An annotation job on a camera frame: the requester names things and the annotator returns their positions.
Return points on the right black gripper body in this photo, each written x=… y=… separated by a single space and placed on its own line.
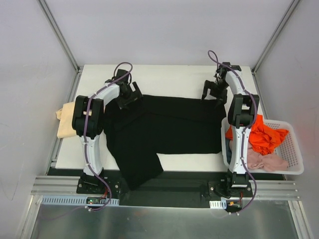
x=215 y=89

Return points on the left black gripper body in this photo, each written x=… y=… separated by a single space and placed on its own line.
x=132 y=97

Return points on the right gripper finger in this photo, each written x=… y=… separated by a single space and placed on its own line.
x=206 y=87
x=221 y=101

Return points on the black t shirt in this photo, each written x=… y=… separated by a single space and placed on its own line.
x=154 y=125

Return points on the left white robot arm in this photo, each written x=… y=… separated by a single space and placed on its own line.
x=88 y=115

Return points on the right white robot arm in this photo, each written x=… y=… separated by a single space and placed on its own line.
x=242 y=113

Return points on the blue garment in basket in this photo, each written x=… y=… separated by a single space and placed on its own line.
x=228 y=153

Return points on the orange t shirt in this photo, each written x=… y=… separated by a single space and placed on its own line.
x=264 y=139

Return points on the folded beige t shirt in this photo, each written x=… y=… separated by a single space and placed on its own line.
x=65 y=116

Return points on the pink garment in basket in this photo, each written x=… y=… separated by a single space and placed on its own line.
x=269 y=162

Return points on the white plastic basket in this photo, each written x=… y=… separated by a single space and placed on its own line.
x=288 y=150

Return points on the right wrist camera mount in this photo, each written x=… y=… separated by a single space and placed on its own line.
x=221 y=71

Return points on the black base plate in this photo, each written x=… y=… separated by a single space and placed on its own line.
x=186 y=199

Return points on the aluminium front rail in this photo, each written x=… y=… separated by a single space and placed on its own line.
x=261 y=189

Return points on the right slotted cable duct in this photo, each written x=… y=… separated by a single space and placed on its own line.
x=218 y=204

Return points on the slotted cable duct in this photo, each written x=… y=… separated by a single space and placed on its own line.
x=74 y=201
x=218 y=204

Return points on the left aluminium frame post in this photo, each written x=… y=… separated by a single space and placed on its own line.
x=58 y=33

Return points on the aluminium frame post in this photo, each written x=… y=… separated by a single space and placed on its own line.
x=58 y=33
x=276 y=34

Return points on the right aluminium frame post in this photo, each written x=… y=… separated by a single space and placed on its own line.
x=276 y=34

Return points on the left slotted cable duct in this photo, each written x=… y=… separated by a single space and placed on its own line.
x=74 y=201

